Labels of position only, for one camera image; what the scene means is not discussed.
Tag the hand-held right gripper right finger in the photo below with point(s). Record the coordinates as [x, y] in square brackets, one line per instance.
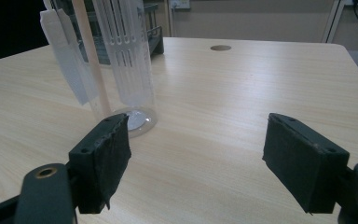
[304, 165]

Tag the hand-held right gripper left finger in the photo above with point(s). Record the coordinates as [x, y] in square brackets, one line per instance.
[96, 168]

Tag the clear cylindrical glass holder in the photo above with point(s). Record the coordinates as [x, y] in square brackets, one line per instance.
[149, 123]

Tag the white paper-wrapped utensil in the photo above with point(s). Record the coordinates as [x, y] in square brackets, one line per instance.
[88, 82]

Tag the white plastic strip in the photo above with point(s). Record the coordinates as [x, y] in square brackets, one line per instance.
[65, 62]

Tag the pale wooden stick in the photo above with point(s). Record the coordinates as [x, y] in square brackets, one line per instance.
[90, 53]

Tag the white metal frame post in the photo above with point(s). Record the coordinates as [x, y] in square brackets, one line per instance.
[332, 21]

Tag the white wall socket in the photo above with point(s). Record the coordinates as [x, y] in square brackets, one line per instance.
[179, 3]

